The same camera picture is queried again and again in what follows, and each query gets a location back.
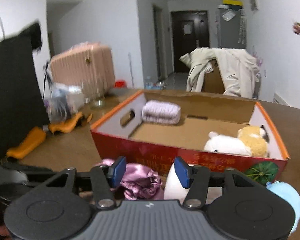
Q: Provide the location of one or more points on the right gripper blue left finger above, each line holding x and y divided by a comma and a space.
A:
103, 179

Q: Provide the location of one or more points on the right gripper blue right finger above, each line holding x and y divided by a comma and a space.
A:
196, 179

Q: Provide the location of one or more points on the white round sponge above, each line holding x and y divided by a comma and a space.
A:
173, 188

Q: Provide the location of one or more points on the purple satin scrunchie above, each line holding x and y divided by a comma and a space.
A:
139, 182

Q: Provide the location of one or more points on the yellow white plush hamster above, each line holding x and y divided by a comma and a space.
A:
250, 141

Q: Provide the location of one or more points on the lilac towel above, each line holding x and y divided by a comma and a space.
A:
161, 112

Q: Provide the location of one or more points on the light blue fluffy puff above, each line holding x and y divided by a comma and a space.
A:
290, 195

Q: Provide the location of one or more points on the person left hand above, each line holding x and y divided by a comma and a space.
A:
0, 226

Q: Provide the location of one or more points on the red cardboard pumpkin box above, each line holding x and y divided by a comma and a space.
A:
123, 132

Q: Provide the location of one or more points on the clear glass vase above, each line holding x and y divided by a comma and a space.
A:
94, 93

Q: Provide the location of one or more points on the red bucket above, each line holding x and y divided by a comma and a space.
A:
120, 84

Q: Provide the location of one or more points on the brown wooden chair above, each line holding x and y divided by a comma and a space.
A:
213, 82

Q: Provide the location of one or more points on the black paper shopping bag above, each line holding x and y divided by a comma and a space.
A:
21, 103

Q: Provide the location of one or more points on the pink hard-shell suitcase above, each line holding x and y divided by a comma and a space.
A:
84, 63

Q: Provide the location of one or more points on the beige jacket on chair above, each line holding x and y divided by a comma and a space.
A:
237, 68

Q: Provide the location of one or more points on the dark entrance door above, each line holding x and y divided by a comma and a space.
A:
190, 30

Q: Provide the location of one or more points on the grey refrigerator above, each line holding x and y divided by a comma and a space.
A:
231, 28

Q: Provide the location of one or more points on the yellow box on refrigerator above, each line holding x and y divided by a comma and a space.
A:
232, 2

